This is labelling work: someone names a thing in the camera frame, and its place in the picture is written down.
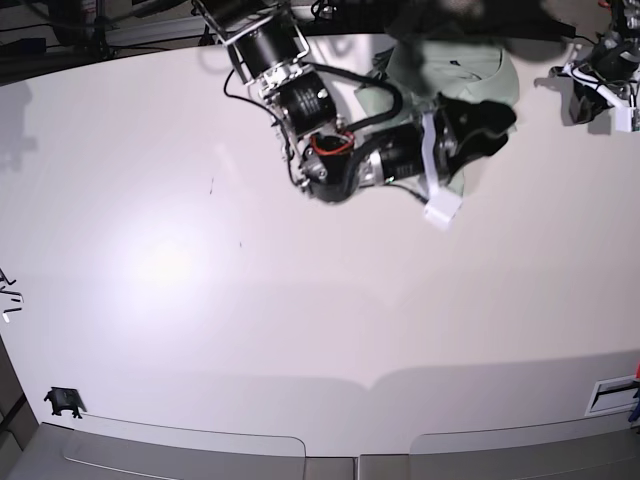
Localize black hex keys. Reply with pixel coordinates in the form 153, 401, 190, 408
1, 269, 25, 324

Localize black power adapter cable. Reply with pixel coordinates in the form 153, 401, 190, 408
547, 17, 601, 46

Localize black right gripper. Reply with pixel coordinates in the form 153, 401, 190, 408
367, 95, 517, 198

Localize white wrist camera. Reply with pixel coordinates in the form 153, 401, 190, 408
614, 106, 640, 133
424, 189, 463, 230

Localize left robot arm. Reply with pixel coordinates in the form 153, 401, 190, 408
549, 1, 639, 133

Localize black table clamp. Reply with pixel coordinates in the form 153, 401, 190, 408
44, 387, 87, 419

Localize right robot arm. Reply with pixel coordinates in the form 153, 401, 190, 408
193, 1, 516, 204

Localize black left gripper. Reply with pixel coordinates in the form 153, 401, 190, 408
548, 44, 639, 124

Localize light green T-shirt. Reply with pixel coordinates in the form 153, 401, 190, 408
355, 41, 519, 189

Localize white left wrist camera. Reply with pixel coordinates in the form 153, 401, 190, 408
614, 106, 640, 133

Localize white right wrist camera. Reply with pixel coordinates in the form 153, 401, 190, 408
424, 189, 463, 230

